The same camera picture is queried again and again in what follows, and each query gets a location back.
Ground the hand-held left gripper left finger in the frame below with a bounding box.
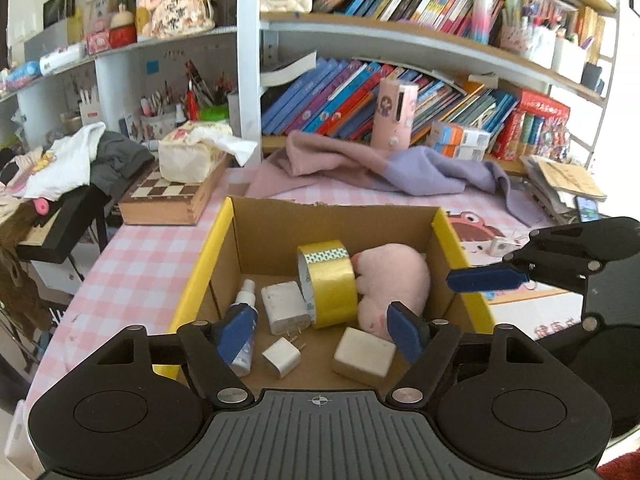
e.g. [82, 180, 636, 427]
[99, 304, 258, 409]

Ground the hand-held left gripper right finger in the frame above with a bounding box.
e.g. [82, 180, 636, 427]
[386, 301, 544, 407]

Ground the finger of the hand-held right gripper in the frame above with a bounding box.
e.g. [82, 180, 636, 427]
[446, 216, 640, 329]

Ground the white rectangular block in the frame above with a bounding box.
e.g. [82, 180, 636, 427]
[331, 326, 397, 380]

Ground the small white charger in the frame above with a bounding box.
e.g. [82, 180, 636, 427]
[261, 336, 307, 380]

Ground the large white charger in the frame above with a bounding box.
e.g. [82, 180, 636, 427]
[260, 281, 313, 336]

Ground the yellow tape roll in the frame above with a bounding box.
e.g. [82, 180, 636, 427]
[296, 240, 360, 330]

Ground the yellow cardboard box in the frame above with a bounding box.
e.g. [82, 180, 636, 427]
[152, 196, 495, 391]

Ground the white blue spray bottle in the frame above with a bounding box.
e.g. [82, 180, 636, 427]
[227, 280, 261, 378]

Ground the cartoon printed mat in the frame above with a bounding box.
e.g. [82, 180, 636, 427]
[442, 207, 586, 341]

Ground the pink plush toy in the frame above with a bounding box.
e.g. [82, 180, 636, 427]
[350, 243, 432, 333]

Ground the pink checkered tablecloth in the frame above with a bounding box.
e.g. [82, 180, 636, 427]
[25, 167, 601, 411]

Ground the pink and purple scarf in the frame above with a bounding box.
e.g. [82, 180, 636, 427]
[245, 130, 543, 228]

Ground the smartphone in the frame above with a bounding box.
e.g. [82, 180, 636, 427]
[575, 195, 601, 223]

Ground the stack of papers and notebooks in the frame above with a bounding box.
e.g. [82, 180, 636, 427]
[520, 154, 608, 226]

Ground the orange white carton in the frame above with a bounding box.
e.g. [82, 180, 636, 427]
[430, 121, 492, 147]
[432, 142, 488, 162]

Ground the wooden chessboard box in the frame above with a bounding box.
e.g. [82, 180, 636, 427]
[118, 152, 232, 227]

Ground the red boxed book set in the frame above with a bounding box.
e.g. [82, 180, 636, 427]
[490, 91, 571, 162]

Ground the cream tissue pack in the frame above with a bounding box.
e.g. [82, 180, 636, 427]
[157, 120, 260, 184]

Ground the pink cylinder tube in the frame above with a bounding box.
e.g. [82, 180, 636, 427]
[370, 77, 420, 152]

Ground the black stool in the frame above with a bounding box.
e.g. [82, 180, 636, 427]
[17, 187, 113, 265]

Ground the grey cloth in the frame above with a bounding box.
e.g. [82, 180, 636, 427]
[89, 131, 156, 196]

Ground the black holder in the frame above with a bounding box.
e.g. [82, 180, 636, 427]
[581, 61, 608, 95]

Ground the white pen holder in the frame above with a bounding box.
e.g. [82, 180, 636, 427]
[500, 0, 558, 65]
[551, 35, 588, 85]

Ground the white printed cloth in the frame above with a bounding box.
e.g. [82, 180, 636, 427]
[22, 121, 107, 200]

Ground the white metal bookshelf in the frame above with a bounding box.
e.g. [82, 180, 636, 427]
[0, 0, 621, 171]

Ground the pastel striped bottle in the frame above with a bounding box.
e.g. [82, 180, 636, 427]
[469, 0, 493, 46]

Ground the red white figurine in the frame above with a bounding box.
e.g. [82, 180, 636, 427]
[109, 4, 137, 50]

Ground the red tissue packet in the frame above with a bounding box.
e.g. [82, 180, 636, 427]
[85, 27, 112, 56]

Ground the white snack packet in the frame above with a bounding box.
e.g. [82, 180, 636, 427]
[39, 42, 87, 75]

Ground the blue white packet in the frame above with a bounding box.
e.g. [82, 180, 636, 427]
[5, 60, 43, 86]

